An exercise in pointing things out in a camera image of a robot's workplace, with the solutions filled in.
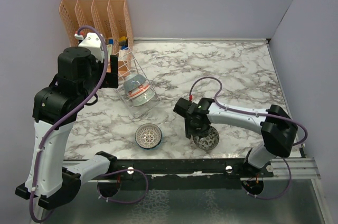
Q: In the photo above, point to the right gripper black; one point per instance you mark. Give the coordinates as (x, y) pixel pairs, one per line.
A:
(190, 131)

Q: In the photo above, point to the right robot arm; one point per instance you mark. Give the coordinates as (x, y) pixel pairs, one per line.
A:
(273, 124)

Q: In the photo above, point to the orange floral bowl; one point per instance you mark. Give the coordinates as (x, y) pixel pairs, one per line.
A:
(142, 91)

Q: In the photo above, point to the grey dotted red-rim bowl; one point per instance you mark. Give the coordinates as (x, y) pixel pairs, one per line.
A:
(133, 81)

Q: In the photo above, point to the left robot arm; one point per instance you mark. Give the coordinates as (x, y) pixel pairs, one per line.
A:
(80, 74)

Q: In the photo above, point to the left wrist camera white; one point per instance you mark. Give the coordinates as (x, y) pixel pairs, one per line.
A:
(92, 42)

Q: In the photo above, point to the peach plastic desk organizer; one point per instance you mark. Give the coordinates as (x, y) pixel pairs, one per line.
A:
(110, 17)

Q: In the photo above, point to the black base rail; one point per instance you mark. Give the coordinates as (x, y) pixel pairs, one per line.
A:
(183, 174)

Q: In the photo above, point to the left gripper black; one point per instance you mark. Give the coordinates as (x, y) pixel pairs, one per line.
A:
(111, 78)

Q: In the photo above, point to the black white radial bowl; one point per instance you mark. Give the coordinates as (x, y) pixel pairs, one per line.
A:
(148, 136)

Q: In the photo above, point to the red flower black-inside bowl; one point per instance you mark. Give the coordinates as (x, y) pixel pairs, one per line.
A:
(209, 142)

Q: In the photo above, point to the yellow grey stamp block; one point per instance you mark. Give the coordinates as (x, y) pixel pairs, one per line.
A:
(123, 41)

